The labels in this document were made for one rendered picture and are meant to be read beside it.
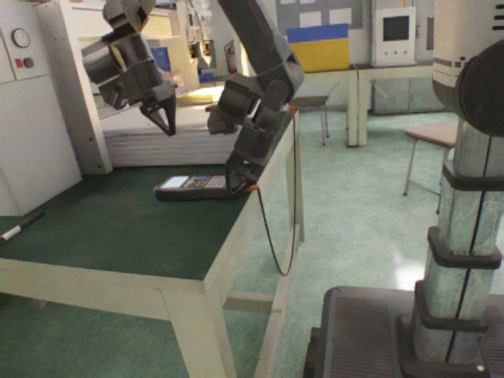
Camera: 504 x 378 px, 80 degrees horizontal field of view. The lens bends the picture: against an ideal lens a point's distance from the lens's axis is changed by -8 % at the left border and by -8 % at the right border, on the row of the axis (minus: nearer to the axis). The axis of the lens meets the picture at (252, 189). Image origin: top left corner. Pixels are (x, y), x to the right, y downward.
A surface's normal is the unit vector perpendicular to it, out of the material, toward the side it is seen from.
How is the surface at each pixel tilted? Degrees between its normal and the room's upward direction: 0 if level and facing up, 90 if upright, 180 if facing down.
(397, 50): 90
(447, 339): 90
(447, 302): 90
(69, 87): 90
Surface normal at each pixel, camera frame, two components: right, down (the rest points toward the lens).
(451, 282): -0.26, 0.42
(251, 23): -0.32, 0.63
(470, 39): -0.73, 0.46
